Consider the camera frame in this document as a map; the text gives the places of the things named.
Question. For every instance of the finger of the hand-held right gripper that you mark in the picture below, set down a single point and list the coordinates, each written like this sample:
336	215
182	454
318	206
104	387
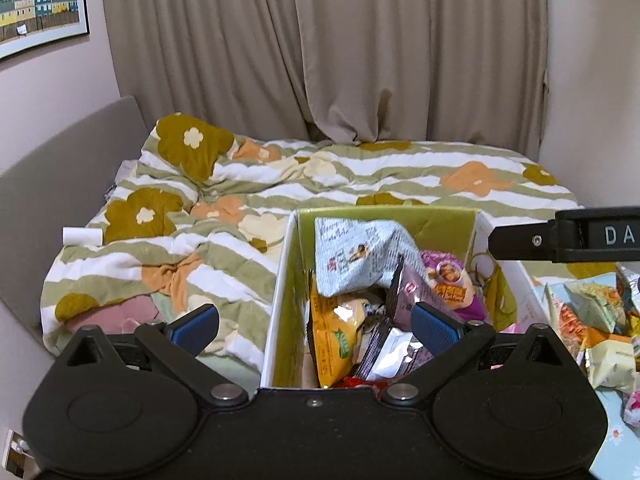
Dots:
520	242

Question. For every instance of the pile of snack bags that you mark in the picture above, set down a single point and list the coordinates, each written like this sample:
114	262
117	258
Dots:
600	330

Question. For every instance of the blue daisy print tablecloth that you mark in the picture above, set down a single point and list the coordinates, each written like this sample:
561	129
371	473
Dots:
615	440

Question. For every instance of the red snack packet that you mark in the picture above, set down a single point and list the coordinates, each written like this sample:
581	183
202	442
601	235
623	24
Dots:
360	384

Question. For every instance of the framed wall poster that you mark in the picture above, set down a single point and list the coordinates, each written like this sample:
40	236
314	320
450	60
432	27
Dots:
37	5

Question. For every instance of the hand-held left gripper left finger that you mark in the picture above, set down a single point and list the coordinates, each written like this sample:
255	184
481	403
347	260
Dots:
196	331

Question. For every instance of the purple snack packet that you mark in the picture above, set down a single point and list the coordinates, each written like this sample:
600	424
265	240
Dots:
450	280

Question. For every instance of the yellow snack packet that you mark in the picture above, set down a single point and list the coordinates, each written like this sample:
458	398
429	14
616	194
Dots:
335	340

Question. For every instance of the white tissue roll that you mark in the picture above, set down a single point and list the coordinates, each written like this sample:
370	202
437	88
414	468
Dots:
82	236

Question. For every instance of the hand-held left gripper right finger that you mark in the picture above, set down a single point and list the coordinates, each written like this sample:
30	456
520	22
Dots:
434	329

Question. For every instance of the floral striped blanket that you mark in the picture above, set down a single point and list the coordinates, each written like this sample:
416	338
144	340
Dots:
350	175

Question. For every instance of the pale blue printed snack packet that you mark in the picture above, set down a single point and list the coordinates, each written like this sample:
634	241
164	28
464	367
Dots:
360	250

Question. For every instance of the white and black snack packet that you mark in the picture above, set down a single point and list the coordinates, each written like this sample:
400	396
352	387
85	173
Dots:
395	352

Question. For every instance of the grey bed headboard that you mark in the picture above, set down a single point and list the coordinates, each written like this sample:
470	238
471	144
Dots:
55	180

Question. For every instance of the lavender snack packet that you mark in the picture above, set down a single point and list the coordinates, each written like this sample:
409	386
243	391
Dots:
404	295

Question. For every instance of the green cardboard box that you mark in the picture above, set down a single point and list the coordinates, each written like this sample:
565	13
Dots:
287	300

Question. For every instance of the green bed sheet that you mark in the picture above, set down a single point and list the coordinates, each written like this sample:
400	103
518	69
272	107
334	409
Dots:
230	360

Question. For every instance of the beige curtain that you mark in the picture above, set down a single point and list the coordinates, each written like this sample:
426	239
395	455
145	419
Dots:
300	45

